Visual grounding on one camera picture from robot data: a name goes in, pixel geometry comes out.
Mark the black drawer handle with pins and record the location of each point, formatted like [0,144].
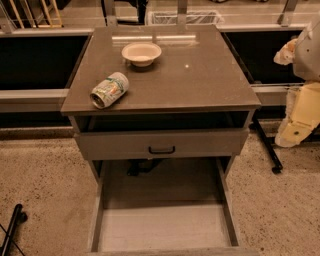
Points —
[161,151]

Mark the white wire basket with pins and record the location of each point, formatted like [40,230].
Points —
[195,17]

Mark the black wheeled frame leg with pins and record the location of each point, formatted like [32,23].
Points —
[277,166]

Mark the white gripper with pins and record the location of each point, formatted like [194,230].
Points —
[308,56]

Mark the grey drawer cabinet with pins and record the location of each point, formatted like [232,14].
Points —
[194,84]

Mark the white paper bowl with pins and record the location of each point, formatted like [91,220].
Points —
[141,54]

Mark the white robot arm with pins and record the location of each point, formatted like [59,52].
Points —
[304,54]

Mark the wooden chair frame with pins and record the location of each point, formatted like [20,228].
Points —
[34,13]

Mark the green white 7up can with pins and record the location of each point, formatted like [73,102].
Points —
[109,90]

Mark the open grey middle drawer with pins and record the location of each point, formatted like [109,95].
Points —
[181,208]

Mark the closed grey top drawer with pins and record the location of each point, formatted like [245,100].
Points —
[134,145]

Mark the black stand leg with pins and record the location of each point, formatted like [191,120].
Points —
[18,217]

